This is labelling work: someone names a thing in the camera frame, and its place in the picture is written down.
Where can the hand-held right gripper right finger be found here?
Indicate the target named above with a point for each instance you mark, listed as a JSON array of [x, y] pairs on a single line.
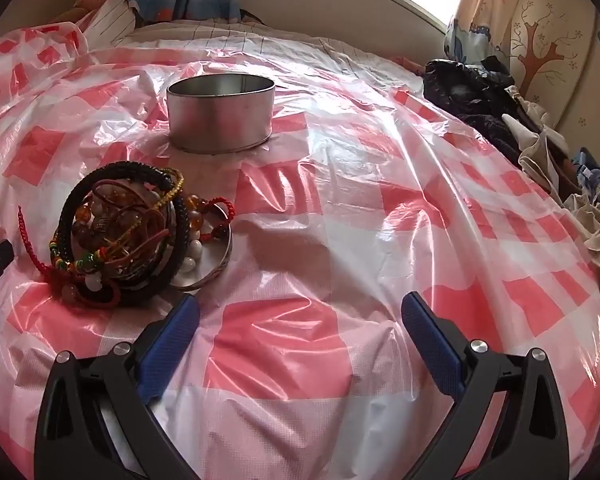
[[430, 340]]

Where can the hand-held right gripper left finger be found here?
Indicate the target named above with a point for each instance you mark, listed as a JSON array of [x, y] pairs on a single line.
[[172, 332]]

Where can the silver tin lid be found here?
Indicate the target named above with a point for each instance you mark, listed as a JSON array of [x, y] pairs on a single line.
[[212, 265]]

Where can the silver metal tin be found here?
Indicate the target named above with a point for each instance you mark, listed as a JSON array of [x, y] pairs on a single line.
[[220, 120]]

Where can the red white checked plastic sheet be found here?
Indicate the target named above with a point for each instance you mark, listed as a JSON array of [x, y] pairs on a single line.
[[355, 200]]

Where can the white striped pillow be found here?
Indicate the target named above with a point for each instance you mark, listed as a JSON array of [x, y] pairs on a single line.
[[115, 25]]

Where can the orange cloth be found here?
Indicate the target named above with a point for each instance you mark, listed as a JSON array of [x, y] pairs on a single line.
[[97, 0]]

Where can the beige striped bedsheet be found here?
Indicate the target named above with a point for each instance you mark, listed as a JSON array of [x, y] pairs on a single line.
[[290, 35]]

